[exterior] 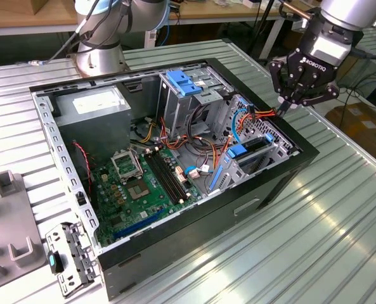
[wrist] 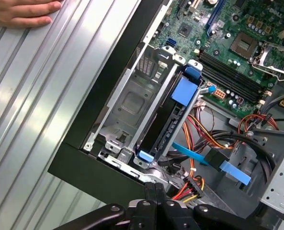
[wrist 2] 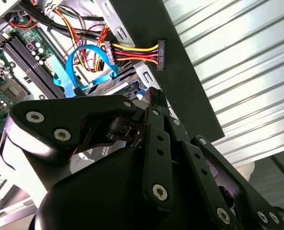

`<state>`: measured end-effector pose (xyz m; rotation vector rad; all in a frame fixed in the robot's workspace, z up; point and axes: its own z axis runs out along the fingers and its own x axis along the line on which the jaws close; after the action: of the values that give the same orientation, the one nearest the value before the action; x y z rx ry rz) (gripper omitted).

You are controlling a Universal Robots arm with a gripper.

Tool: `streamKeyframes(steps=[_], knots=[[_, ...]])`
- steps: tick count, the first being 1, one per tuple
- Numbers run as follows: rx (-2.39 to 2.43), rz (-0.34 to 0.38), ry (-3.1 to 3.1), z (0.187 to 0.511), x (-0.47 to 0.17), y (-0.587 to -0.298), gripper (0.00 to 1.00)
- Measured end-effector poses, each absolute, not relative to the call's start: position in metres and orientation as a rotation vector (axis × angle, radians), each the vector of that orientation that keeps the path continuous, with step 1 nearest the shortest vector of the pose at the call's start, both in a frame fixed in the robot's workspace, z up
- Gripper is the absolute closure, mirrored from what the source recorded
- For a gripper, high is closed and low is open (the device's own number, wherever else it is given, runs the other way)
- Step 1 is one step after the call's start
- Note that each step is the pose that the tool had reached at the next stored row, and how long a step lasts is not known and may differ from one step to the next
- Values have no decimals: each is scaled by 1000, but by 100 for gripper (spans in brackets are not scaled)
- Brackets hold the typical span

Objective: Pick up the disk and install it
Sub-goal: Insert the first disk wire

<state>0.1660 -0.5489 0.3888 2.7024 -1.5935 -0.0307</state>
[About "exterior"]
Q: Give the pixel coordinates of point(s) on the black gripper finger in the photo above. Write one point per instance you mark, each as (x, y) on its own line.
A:
(321, 95)
(278, 79)

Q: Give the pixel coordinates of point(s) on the hard disk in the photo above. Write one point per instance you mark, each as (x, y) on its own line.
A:
(237, 151)

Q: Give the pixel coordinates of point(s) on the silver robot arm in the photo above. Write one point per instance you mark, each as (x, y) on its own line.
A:
(95, 60)

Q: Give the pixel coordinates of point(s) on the grey disk bay cage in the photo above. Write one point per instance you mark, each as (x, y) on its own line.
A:
(263, 164)

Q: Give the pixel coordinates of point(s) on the large cardboard box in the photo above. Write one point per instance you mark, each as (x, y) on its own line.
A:
(359, 133)

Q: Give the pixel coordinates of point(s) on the black tripod stand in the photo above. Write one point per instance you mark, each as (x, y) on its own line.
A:
(263, 22)

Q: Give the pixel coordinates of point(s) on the wooden workbench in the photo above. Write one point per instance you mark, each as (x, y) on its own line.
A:
(238, 12)

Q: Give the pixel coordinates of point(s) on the blue plastic drive latch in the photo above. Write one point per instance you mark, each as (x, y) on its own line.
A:
(183, 84)

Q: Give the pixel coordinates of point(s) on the grey optical drive cage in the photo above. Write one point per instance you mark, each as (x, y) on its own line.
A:
(178, 111)

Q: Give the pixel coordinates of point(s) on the black RAM slot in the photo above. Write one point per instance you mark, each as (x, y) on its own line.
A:
(160, 179)
(173, 176)
(164, 178)
(169, 177)

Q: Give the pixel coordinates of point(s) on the CPU socket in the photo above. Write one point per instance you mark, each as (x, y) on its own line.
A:
(138, 189)

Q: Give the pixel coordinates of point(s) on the green motherboard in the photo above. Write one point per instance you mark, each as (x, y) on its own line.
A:
(152, 207)

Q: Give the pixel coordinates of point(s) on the black open PC case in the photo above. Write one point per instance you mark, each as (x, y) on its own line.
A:
(191, 240)

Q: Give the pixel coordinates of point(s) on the grey power supply unit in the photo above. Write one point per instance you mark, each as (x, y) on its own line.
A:
(92, 133)

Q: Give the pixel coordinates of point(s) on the blue expansion slot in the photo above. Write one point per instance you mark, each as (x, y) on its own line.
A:
(139, 224)

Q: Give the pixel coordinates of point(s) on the grey parts rack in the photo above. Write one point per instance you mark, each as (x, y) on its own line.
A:
(13, 215)

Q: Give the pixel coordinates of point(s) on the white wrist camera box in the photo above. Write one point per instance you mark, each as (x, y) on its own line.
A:
(328, 50)

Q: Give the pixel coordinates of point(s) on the grey metal slot bracket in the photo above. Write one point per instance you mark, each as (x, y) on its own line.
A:
(76, 253)

